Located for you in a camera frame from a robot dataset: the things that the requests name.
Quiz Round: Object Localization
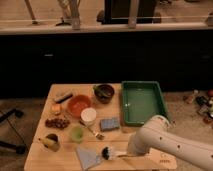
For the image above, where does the small green cup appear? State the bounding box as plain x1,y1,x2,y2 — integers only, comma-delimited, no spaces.
69,126,84,143

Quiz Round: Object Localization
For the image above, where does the red bowl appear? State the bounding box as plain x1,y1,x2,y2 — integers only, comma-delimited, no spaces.
67,95,91,118

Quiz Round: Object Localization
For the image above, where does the blue grey cloth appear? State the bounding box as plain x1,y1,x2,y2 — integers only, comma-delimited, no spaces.
76,146,102,171

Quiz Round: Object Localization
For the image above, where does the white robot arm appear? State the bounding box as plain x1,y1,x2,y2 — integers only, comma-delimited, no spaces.
128,115,213,171

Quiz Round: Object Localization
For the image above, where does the green plastic tray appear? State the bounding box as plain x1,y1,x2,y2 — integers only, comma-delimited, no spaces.
121,81,168,126

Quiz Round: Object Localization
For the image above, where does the orange block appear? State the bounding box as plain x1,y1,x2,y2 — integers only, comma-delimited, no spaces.
50,104,62,115

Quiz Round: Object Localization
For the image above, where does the dark brown bowl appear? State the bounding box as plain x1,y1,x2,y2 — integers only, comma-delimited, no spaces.
93,84,115,104

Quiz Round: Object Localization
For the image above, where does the bunch of dark grapes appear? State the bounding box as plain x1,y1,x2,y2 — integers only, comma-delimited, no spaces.
45,118,70,129

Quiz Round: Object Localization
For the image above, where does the white round container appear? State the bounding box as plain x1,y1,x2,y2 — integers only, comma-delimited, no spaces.
81,108,97,125

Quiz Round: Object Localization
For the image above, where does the dark eraser brush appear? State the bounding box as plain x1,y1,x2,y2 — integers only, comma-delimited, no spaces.
53,93,73,104

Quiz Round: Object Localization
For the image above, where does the blue sponge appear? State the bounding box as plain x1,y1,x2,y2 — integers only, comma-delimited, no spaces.
100,117,120,132

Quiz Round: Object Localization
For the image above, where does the white black dish brush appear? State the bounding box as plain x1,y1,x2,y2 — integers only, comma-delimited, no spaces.
101,147,127,160

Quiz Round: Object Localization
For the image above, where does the black chair base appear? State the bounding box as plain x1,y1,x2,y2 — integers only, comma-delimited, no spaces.
0,108,27,154

